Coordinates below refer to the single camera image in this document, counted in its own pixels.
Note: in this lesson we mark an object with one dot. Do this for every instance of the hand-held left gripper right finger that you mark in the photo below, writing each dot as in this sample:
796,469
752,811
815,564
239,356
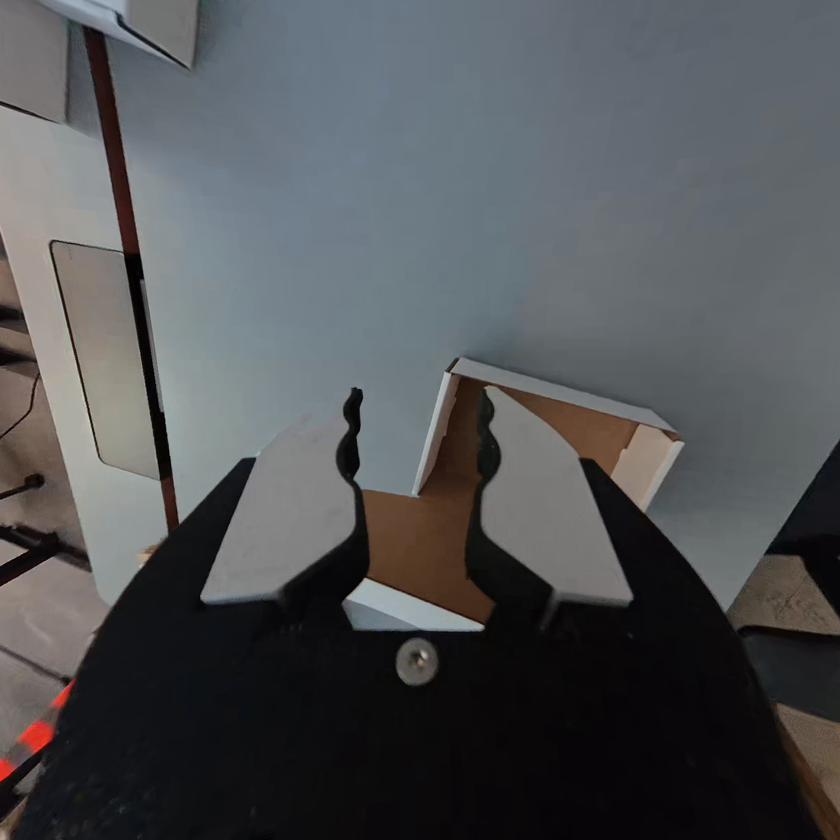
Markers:
544,512

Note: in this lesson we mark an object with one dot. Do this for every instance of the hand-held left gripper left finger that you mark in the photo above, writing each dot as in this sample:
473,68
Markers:
282,525

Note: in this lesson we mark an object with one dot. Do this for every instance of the orange striped object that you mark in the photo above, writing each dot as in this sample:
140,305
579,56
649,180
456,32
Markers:
36,735

